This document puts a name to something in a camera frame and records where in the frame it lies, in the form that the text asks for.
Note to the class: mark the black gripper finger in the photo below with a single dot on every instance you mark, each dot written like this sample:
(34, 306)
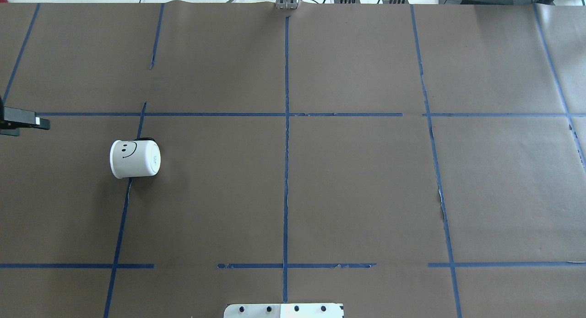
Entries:
(12, 120)

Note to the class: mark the white pedestal column with base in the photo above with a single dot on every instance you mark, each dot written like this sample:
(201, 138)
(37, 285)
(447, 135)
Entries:
(285, 310)

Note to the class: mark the brown paper table cover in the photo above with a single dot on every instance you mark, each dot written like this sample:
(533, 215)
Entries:
(407, 161)

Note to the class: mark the white smiley mug black handle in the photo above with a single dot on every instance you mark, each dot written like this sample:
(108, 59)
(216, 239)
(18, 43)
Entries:
(134, 158)

